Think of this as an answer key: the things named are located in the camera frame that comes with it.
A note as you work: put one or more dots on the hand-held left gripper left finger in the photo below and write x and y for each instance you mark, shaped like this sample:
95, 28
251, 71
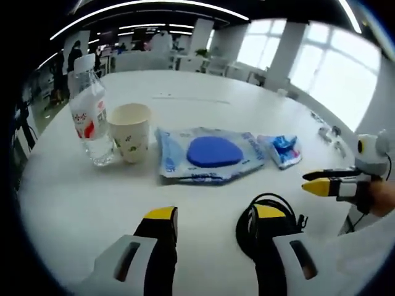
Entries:
160, 256

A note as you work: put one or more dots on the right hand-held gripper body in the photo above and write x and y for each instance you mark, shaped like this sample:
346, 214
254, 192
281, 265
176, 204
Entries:
371, 160

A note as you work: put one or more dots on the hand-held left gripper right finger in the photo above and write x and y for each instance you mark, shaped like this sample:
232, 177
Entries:
268, 256

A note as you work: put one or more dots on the blue flowered tissue packet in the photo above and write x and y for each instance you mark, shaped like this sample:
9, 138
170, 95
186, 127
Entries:
285, 151

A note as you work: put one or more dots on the clear packet with blue pad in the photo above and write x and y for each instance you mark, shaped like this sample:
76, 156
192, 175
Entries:
213, 151

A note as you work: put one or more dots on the white leaf-print paper cup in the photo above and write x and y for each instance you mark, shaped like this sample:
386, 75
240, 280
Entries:
129, 135

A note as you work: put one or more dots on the clear plastic water bottle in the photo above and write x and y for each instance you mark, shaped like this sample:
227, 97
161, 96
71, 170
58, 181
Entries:
89, 108

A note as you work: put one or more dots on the person's right hand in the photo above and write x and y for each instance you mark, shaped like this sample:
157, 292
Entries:
384, 198

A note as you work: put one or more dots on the small grey metal part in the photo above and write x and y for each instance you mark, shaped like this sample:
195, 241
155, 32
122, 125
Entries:
316, 116
324, 133
336, 131
340, 148

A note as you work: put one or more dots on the person's white clothing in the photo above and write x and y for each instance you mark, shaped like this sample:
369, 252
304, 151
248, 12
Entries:
355, 253

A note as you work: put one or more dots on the large window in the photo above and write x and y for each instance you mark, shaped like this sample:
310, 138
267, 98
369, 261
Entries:
262, 41
336, 74

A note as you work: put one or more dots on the small white box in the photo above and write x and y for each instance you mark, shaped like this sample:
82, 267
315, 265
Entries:
282, 92

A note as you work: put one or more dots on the green potted plant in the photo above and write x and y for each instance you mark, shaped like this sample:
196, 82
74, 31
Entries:
202, 53

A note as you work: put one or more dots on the black tripod stand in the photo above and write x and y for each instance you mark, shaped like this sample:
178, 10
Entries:
26, 129

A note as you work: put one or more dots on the white partition counter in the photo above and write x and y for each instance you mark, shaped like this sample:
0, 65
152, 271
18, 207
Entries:
142, 63

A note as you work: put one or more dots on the long ceiling light strip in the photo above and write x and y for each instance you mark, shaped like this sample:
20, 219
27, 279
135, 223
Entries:
148, 10

